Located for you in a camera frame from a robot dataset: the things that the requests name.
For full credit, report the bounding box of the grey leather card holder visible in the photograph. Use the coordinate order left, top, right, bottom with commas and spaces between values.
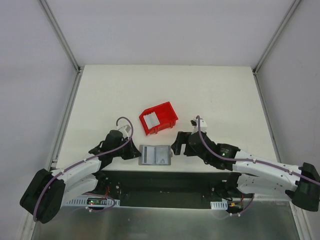
138, 145, 173, 166

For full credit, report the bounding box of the table side rail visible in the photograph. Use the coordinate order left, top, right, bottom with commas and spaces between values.
252, 72, 283, 164
48, 67, 84, 170

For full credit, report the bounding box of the left aluminium frame post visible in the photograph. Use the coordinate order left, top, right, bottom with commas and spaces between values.
37, 0, 82, 73

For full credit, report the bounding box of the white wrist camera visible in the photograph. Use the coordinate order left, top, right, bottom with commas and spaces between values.
190, 118, 208, 134
116, 124, 132, 138

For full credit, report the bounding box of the red plastic card tray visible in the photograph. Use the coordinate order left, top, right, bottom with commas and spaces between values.
139, 101, 179, 136

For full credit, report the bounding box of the aluminium frame post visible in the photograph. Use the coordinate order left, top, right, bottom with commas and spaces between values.
252, 0, 303, 76
37, 0, 82, 73

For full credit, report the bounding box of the right white cable duct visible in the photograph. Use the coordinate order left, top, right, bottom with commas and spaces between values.
210, 200, 228, 211

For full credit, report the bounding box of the left white cable duct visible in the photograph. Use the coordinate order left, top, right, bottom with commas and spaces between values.
61, 196, 114, 208

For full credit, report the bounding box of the right aluminium frame post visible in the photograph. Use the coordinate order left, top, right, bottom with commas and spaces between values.
252, 0, 303, 76

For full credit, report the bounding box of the white cable duct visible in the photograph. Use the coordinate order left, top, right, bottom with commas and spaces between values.
61, 196, 114, 208
210, 200, 228, 211

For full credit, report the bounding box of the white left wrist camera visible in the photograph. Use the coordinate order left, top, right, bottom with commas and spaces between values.
116, 124, 132, 138

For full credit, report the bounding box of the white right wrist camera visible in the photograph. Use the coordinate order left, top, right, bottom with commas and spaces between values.
190, 118, 208, 134

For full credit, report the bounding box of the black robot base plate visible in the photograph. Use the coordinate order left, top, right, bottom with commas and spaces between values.
90, 170, 252, 209

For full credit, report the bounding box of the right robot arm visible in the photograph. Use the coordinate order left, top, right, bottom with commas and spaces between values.
171, 131, 320, 212

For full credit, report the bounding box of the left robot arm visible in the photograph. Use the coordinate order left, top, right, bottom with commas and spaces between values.
19, 130, 141, 224

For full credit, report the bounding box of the right table side rail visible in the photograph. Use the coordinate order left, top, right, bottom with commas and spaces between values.
252, 72, 283, 164

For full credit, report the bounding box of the left table side rail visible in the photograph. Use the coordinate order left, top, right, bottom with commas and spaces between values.
48, 67, 84, 170

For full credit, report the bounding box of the white credit card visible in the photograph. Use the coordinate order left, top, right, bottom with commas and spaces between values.
155, 146, 171, 165
141, 145, 156, 165

